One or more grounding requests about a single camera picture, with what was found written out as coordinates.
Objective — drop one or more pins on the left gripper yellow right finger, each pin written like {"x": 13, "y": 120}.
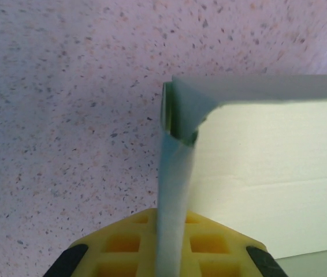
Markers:
{"x": 218, "y": 254}

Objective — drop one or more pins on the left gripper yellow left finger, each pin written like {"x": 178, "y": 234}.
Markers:
{"x": 117, "y": 251}

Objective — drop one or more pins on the green paper box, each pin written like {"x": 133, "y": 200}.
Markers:
{"x": 267, "y": 158}

